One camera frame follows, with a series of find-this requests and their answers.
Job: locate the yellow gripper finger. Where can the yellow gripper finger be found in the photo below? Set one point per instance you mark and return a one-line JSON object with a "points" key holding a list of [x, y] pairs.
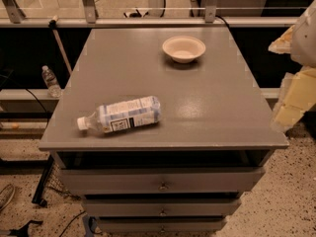
{"points": [[282, 45], [297, 95]]}

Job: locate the blue label plastic bottle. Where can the blue label plastic bottle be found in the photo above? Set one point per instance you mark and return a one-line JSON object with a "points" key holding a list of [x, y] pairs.
{"points": [[123, 115]]}

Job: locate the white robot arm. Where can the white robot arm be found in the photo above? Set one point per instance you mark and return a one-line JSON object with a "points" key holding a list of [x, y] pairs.
{"points": [[303, 47]]}

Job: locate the clear water bottle on ledge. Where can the clear water bottle on ledge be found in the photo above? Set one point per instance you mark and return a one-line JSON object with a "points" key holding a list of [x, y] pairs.
{"points": [[51, 82]]}

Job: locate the white paper bowl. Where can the white paper bowl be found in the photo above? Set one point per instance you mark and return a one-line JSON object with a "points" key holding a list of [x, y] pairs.
{"points": [[183, 49]]}

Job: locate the grey drawer cabinet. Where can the grey drawer cabinet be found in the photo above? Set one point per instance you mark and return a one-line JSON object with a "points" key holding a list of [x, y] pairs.
{"points": [[213, 112]]}

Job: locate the middle grey drawer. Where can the middle grey drawer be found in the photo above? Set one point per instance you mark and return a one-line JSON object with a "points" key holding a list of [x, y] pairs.
{"points": [[161, 207]]}

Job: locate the grey drawer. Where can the grey drawer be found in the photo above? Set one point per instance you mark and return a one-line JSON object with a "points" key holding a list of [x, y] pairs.
{"points": [[164, 224], [161, 207], [155, 181]]}

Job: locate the bottom grey drawer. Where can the bottom grey drawer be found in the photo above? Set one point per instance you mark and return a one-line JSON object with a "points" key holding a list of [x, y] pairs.
{"points": [[164, 224]]}

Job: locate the top grey drawer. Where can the top grey drawer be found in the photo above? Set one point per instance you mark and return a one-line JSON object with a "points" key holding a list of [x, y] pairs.
{"points": [[155, 181]]}

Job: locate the wooden stick with black clamp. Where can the wooden stick with black clamp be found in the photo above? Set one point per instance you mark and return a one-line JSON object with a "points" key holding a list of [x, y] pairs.
{"points": [[53, 25]]}

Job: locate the black stand leg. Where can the black stand leg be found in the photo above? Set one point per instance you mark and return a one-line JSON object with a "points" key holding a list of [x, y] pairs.
{"points": [[38, 196]]}

